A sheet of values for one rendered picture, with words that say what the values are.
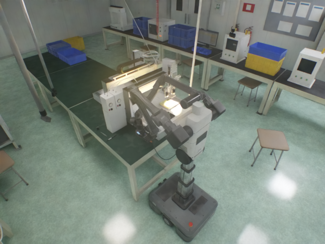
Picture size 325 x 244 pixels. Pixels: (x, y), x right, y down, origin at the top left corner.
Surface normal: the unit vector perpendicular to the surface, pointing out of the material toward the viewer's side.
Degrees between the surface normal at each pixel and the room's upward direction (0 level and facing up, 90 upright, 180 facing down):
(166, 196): 0
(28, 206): 0
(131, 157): 0
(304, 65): 90
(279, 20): 90
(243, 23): 90
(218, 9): 90
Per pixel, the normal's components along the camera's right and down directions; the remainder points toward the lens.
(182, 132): 0.35, -0.44
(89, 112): 0.00, -0.77
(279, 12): -0.70, 0.45
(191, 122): -0.64, 0.04
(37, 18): 0.72, 0.44
